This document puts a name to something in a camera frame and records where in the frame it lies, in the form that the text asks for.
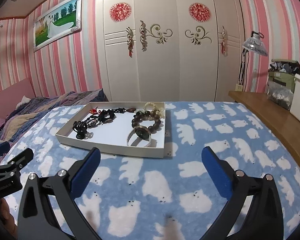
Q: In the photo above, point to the blue blanket white bear print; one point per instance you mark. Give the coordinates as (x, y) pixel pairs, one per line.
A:
(190, 167)

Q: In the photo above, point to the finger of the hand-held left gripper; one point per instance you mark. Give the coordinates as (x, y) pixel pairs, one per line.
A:
(20, 158)
(0, 148)

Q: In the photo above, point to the striped purple quilt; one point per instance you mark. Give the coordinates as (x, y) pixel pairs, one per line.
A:
(27, 110)

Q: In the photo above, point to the wooden desk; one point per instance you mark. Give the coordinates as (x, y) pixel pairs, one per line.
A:
(270, 120)

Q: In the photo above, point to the clear plastic bag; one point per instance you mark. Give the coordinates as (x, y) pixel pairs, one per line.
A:
(280, 95)

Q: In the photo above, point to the red round paper cutout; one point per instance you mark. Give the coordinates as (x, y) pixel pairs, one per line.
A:
(199, 11)
(120, 11)

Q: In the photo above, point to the black hair claw clip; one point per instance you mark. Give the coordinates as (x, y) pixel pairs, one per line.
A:
(80, 130)

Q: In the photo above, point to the cream wardrobe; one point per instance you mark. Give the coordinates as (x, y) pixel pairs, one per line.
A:
(170, 55)

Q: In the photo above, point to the person's left hand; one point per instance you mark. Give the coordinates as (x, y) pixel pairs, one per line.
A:
(6, 215)

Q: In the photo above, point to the white shallow tray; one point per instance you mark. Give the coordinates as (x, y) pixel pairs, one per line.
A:
(120, 140)

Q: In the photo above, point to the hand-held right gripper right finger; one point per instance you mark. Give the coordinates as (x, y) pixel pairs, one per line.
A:
(217, 175)

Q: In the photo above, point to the red gourd pendant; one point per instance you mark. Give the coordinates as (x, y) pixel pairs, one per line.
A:
(92, 111)

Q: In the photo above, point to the framed wall picture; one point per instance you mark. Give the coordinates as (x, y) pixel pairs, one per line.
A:
(57, 22)

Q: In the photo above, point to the wall socket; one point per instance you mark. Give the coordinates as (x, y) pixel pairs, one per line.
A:
(239, 87)

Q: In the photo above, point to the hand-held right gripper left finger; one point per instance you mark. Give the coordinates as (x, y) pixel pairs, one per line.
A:
(83, 175)

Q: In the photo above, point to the silver clamp lamp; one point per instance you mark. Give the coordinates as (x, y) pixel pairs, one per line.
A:
(255, 43)

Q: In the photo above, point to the pink headboard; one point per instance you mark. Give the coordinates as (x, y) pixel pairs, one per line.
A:
(10, 90)

